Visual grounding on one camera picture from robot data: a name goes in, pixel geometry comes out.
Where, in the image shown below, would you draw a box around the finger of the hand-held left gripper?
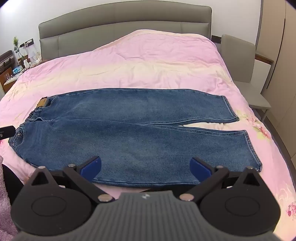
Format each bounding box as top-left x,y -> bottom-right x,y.
0,126 -> 16,140

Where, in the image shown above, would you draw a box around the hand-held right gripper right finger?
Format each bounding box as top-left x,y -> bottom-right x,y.
179,157 -> 263,203

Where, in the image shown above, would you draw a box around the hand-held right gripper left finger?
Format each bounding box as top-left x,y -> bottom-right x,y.
23,156 -> 115,204

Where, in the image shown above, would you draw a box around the blue denim pants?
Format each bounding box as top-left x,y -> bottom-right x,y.
9,88 -> 263,188

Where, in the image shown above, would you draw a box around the pink fluffy rug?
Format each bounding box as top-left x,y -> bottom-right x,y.
0,139 -> 23,235

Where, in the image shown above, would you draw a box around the brown wooden nightstand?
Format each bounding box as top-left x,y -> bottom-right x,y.
0,50 -> 19,93

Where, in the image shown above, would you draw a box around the pink floral bedsheet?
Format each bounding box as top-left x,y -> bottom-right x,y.
0,29 -> 296,232

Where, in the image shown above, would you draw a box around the grey chair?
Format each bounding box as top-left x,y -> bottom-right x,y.
221,34 -> 272,121

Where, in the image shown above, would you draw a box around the wooden desk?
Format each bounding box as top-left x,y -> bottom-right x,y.
254,52 -> 274,68

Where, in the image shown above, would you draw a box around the beige wardrobe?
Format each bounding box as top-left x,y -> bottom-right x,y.
255,0 -> 296,132

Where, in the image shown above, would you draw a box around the grey padded headboard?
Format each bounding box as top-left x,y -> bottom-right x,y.
38,3 -> 213,58

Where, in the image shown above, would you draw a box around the dark bed frame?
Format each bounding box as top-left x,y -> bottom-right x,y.
2,163 -> 31,205

